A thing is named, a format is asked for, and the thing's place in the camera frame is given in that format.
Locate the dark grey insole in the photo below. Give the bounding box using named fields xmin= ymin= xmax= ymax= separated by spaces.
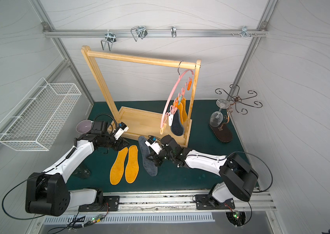
xmin=138 ymin=135 xmax=159 ymax=177

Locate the yellow insole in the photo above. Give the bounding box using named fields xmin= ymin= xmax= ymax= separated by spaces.
xmin=125 ymin=145 xmax=139 ymax=184
xmin=181 ymin=98 xmax=188 ymax=122
xmin=176 ymin=101 xmax=184 ymax=124
xmin=109 ymin=147 xmax=128 ymax=185

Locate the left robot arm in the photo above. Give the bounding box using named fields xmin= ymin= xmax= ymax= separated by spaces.
xmin=25 ymin=121 xmax=129 ymax=216

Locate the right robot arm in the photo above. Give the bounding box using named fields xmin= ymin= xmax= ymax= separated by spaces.
xmin=144 ymin=135 xmax=258 ymax=210

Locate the pink plastic hanger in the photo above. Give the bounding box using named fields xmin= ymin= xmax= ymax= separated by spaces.
xmin=160 ymin=60 xmax=195 ymax=129

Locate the wooden clothes rack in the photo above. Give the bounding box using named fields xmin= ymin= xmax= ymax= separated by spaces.
xmin=81 ymin=45 xmax=202 ymax=147

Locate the white clothes peg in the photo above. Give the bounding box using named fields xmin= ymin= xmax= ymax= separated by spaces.
xmin=168 ymin=114 xmax=174 ymax=126

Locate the purple bowl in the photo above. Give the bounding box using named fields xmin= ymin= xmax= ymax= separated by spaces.
xmin=76 ymin=120 xmax=93 ymax=134

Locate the clear plastic cup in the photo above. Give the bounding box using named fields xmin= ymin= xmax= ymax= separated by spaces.
xmin=72 ymin=164 xmax=91 ymax=179

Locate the metal glass holder stand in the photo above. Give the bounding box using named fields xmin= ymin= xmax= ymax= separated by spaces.
xmin=208 ymin=84 xmax=263 ymax=143

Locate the wine glass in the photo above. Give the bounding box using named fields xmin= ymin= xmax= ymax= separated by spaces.
xmin=209 ymin=99 xmax=230 ymax=127

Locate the metal hook clip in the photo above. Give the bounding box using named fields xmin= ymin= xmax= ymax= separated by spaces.
xmin=231 ymin=26 xmax=257 ymax=38
xmin=130 ymin=26 xmax=148 ymax=42
xmin=170 ymin=26 xmax=177 ymax=38
xmin=101 ymin=31 xmax=117 ymax=51

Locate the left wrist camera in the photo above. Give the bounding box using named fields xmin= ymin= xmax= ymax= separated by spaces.
xmin=113 ymin=122 xmax=129 ymax=140

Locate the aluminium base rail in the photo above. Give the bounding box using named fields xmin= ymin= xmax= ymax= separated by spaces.
xmin=62 ymin=188 xmax=277 ymax=213

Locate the white wire basket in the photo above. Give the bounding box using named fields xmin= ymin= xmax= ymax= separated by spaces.
xmin=0 ymin=78 xmax=82 ymax=152

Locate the aluminium top rail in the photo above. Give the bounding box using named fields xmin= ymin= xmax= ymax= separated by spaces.
xmin=42 ymin=22 xmax=268 ymax=39

